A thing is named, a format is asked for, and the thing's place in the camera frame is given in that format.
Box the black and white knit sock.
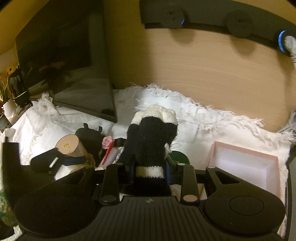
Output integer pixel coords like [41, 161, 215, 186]
[118, 105, 178, 197]

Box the green lid glass jar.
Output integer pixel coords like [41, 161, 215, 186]
[169, 151, 190, 164]

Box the pink rose pen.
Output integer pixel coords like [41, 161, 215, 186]
[102, 136, 114, 165]

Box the black plush toy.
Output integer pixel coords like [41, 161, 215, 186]
[75, 123, 105, 162]

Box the clear jar with tan lid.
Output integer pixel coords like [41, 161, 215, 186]
[55, 134, 95, 166]

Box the black and blue pouch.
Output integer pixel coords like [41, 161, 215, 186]
[30, 148, 87, 175]

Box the pink cardboard box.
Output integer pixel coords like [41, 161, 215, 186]
[196, 140, 281, 200]

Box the white fringed cloth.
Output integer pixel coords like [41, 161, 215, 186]
[1, 85, 295, 200]

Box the dark potted plant vase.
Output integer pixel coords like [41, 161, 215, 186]
[8, 66, 30, 107]

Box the black flat screen television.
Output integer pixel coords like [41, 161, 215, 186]
[16, 1, 117, 122]

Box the black power strip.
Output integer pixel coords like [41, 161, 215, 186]
[139, 1, 295, 55]

